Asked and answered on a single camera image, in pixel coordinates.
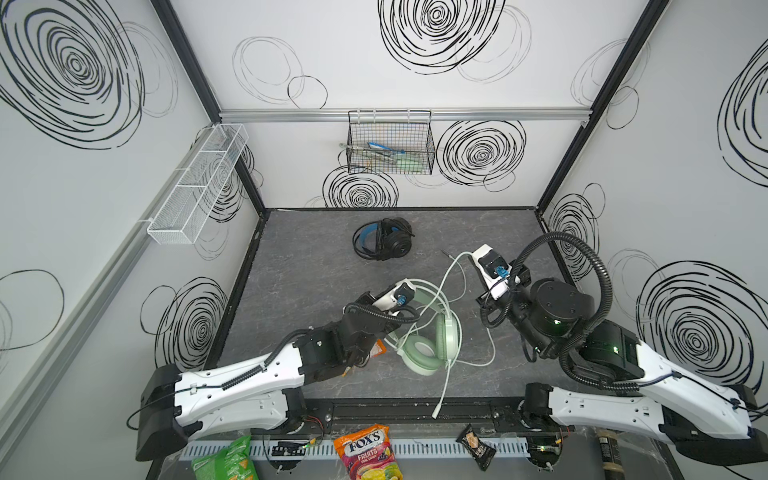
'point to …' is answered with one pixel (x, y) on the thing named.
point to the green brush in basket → (405, 164)
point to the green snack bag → (235, 462)
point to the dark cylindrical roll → (611, 455)
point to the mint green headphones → (428, 342)
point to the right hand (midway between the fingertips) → (477, 255)
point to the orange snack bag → (377, 349)
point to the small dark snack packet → (482, 453)
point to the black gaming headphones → (385, 239)
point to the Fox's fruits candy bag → (368, 454)
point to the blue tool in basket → (378, 146)
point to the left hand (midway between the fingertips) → (393, 287)
